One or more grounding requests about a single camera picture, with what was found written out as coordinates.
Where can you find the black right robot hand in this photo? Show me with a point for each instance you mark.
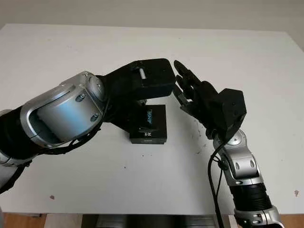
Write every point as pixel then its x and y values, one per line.
pixel 206 104

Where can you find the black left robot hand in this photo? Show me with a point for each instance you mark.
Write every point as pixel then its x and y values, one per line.
pixel 118 111

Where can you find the black RealSense box lid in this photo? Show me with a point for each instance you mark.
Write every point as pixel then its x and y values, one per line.
pixel 158 118

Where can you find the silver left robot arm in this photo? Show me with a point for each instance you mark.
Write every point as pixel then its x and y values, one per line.
pixel 61 109

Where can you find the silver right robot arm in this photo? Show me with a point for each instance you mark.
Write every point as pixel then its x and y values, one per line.
pixel 247 168

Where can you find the black box base with insert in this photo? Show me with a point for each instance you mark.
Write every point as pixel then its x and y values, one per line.
pixel 147 142

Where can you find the dark grey robot torso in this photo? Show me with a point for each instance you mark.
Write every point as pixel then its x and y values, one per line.
pixel 154 221

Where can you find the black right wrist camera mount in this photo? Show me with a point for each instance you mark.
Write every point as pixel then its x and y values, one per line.
pixel 234 109

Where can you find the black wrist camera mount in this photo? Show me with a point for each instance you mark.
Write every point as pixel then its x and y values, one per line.
pixel 234 109
pixel 156 78

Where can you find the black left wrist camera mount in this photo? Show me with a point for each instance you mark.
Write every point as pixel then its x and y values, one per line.
pixel 156 78

